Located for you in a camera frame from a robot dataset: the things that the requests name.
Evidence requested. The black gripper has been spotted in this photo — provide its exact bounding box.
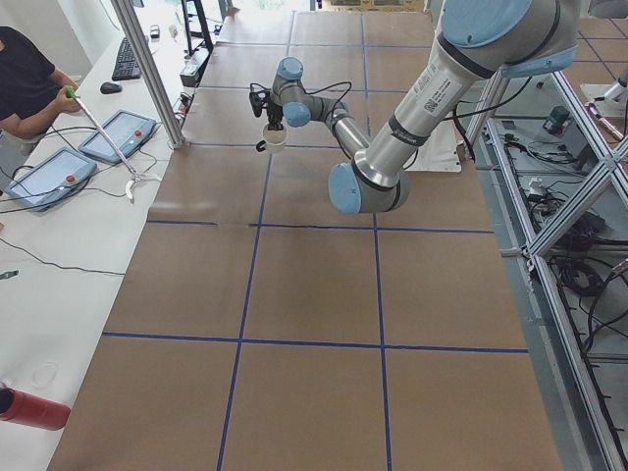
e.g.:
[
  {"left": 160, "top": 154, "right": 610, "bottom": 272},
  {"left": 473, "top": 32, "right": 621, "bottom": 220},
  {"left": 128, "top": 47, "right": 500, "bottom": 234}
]
[{"left": 267, "top": 101, "right": 285, "bottom": 131}]

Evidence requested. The white smiley face mug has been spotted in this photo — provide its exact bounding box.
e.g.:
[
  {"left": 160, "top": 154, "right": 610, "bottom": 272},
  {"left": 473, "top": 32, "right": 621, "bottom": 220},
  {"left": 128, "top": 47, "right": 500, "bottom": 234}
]
[{"left": 255, "top": 124, "right": 288, "bottom": 153}]

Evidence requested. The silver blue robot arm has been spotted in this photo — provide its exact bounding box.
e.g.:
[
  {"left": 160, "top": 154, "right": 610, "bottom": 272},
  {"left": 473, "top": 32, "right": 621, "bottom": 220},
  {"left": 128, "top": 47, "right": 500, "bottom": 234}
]
[{"left": 249, "top": 1, "right": 581, "bottom": 214}]

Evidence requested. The teach pendant with red button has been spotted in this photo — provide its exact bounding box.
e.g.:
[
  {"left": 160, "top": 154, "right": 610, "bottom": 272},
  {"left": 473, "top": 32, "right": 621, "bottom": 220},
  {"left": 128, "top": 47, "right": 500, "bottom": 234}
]
[{"left": 78, "top": 110, "right": 157, "bottom": 164}]

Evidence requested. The black keyboard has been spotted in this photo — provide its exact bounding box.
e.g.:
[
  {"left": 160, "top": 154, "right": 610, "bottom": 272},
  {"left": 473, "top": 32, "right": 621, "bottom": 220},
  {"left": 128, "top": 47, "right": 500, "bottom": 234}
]
[{"left": 112, "top": 38, "right": 141, "bottom": 81}]

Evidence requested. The black computer mouse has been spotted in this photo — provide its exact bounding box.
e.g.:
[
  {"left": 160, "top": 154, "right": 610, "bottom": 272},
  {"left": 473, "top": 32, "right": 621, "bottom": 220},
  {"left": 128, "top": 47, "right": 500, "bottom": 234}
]
[{"left": 100, "top": 81, "right": 123, "bottom": 95}]

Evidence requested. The person in black shirt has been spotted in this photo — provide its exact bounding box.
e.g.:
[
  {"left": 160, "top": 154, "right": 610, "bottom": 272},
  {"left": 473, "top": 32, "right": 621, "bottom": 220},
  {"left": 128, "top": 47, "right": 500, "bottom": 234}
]
[{"left": 1, "top": 26, "right": 79, "bottom": 155}]

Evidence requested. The red bottle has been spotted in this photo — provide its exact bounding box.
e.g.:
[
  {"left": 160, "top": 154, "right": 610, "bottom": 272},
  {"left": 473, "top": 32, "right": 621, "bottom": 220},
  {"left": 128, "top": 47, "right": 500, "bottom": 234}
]
[{"left": 1, "top": 388, "right": 71, "bottom": 431}]

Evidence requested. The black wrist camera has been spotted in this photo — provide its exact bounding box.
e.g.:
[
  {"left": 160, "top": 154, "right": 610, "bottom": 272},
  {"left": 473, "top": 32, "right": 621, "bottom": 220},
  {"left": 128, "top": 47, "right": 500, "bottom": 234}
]
[{"left": 249, "top": 90, "right": 268, "bottom": 118}]

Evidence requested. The aluminium frame post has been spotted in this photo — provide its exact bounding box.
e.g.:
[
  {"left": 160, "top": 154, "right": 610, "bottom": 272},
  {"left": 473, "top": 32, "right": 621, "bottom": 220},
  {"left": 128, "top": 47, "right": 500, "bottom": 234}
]
[{"left": 111, "top": 0, "right": 185, "bottom": 149}]

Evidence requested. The green handled reacher grabber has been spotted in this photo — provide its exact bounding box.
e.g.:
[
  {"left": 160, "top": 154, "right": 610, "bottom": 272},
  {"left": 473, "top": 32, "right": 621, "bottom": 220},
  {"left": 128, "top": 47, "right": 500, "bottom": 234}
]
[{"left": 64, "top": 85, "right": 162, "bottom": 204}]

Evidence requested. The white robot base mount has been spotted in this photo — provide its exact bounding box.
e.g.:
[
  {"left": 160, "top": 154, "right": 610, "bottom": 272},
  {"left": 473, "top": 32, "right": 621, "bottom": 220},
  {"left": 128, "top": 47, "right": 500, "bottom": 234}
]
[{"left": 405, "top": 121, "right": 461, "bottom": 173}]

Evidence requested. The aluminium frame rail right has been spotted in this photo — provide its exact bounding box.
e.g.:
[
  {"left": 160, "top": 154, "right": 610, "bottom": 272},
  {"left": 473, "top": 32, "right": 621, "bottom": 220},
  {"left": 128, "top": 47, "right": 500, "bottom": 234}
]
[{"left": 469, "top": 65, "right": 627, "bottom": 470}]

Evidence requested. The black cable bundle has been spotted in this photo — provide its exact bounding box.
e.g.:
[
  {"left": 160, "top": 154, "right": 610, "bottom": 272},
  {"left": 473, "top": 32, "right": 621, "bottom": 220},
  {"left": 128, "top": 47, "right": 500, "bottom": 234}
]
[{"left": 547, "top": 210, "right": 628, "bottom": 354}]

